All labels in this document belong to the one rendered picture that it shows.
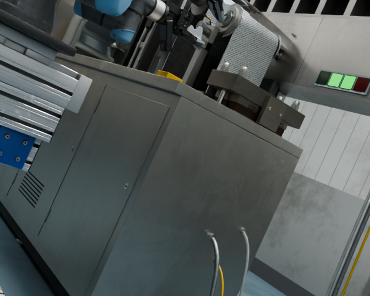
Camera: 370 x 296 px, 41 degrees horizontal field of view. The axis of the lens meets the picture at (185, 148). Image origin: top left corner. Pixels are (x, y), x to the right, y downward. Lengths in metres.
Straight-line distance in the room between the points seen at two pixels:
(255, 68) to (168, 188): 0.71
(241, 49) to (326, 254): 2.21
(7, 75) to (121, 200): 0.66
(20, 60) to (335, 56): 1.29
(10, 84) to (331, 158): 3.24
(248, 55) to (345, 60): 0.38
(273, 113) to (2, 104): 1.07
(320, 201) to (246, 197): 2.19
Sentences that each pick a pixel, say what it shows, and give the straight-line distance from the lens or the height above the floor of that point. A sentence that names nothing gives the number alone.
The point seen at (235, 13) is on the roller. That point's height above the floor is 1.28.
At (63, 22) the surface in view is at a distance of 2.94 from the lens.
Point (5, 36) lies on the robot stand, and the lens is 1.16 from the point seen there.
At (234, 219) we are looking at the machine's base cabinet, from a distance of 1.88.
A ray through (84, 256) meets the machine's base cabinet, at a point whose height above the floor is 0.24.
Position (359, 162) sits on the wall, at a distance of 3.97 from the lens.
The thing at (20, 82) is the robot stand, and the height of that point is 0.70.
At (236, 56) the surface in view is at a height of 1.13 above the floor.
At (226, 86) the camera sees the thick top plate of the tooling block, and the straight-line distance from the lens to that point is 1.82.
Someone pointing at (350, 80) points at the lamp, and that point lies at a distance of 1.96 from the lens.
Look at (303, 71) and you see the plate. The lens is 2.13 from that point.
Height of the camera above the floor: 0.72
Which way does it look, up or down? level
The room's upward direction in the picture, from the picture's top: 24 degrees clockwise
